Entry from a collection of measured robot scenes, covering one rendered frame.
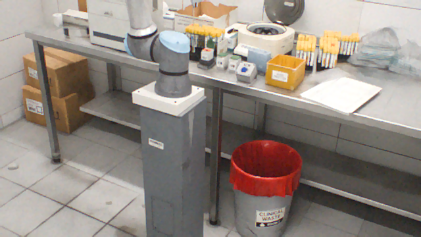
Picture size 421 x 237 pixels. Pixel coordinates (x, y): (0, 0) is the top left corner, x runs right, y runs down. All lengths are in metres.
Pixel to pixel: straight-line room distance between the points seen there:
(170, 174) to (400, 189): 1.24
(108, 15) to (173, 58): 0.70
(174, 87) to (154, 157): 0.33
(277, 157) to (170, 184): 0.72
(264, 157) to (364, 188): 0.53
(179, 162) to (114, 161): 1.25
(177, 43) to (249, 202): 0.93
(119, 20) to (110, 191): 1.04
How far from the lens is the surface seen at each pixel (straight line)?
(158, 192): 2.06
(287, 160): 2.46
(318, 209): 2.79
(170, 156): 1.91
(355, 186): 2.56
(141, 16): 1.80
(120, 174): 2.99
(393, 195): 2.56
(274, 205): 2.33
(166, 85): 1.81
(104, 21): 2.42
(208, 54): 2.18
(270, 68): 2.03
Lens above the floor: 1.73
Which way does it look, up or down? 29 degrees down
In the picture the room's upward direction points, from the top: 2 degrees clockwise
